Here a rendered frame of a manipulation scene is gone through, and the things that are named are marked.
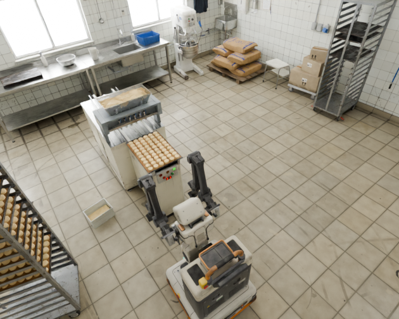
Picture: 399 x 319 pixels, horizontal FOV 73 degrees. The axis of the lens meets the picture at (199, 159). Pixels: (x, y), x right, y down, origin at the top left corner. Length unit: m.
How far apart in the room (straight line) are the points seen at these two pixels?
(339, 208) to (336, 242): 0.50
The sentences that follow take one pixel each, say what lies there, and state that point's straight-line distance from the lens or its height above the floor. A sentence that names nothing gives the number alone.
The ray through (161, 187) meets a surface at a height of 0.60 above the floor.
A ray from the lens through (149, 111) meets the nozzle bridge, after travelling 3.34.
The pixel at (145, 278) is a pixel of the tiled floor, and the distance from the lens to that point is 3.12.
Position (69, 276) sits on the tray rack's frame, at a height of 0.15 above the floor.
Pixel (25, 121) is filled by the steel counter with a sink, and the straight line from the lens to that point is 5.71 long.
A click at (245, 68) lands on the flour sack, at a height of 0.26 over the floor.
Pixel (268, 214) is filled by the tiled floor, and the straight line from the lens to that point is 3.48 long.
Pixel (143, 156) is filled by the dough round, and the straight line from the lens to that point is 2.91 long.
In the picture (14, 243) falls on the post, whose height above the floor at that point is 1.30.
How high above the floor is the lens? 2.78
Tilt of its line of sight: 42 degrees down
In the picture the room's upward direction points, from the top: 4 degrees counter-clockwise
